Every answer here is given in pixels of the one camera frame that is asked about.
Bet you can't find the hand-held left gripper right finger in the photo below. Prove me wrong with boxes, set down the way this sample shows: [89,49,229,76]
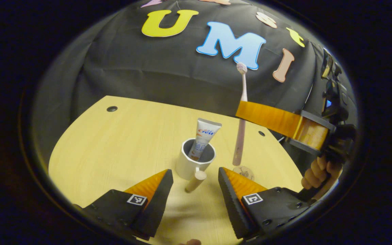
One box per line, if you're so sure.
[218,167,311,240]

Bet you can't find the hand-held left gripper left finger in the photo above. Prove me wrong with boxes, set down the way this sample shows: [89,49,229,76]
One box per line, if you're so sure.
[73,169,174,240]

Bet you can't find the round wooden coaster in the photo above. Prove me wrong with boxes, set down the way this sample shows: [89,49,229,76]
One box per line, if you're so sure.
[233,165,255,181]

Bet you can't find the pink toothbrush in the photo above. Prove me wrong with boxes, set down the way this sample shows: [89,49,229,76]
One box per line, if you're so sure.
[232,62,248,166]

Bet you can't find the white cup with wooden handle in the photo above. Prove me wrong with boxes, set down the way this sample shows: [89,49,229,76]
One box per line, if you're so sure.
[175,138,216,194]

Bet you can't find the white toothpaste tube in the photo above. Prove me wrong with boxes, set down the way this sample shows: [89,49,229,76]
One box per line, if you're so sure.
[187,118,223,162]

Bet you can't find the light wooden desktop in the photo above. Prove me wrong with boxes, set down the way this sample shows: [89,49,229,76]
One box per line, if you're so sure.
[48,95,304,245]

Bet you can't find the black backdrop cloth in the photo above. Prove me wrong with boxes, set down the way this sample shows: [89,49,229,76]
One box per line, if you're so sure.
[33,0,356,170]

